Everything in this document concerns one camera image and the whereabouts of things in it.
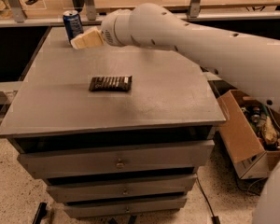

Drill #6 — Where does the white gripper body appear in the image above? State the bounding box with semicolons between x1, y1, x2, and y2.
101;9;137;47

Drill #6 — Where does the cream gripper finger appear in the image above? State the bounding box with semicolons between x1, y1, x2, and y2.
71;26;104;49

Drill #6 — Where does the blue pepsi can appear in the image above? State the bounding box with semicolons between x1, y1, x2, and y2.
63;10;84;41

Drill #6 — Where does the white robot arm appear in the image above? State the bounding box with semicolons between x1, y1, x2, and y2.
71;3;280;114

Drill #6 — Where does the dark chocolate bar wrapper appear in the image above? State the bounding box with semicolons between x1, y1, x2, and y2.
89;76;133;91

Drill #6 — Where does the small black object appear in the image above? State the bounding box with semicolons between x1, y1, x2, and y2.
25;0;40;6

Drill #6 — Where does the grey drawer cabinet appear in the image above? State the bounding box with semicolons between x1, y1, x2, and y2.
0;28;225;207

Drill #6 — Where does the top grey drawer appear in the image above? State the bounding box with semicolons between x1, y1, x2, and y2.
18;140;215;179

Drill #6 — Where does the grey drawer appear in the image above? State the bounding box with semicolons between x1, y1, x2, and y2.
18;140;215;179
47;174;197;203
64;195;187;218

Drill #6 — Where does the middle grey drawer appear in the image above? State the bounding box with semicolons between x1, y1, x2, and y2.
47;174;197;203

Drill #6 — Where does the brown cardboard box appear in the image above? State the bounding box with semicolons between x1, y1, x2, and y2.
217;90;280;179

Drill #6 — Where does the bottom grey drawer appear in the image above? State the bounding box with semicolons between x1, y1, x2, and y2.
64;195;187;218

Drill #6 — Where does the black object on floor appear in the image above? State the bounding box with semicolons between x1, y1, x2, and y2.
32;203;47;224

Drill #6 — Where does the green handled brush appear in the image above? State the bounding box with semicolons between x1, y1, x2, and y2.
261;104;270;122

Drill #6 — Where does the black floor cable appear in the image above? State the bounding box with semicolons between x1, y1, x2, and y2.
195;176;222;224

